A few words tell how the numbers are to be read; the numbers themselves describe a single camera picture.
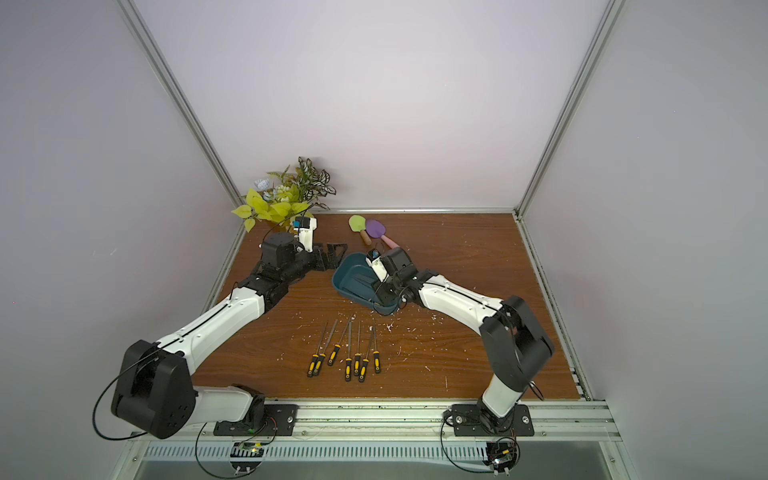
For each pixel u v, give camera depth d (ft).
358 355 2.73
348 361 2.72
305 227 2.40
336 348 2.80
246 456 2.38
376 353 2.75
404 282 2.18
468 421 2.38
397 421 2.47
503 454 2.28
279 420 2.40
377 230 3.76
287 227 3.34
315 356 2.73
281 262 2.10
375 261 2.57
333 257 2.44
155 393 1.35
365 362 2.71
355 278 3.29
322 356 2.73
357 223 3.87
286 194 3.22
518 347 1.47
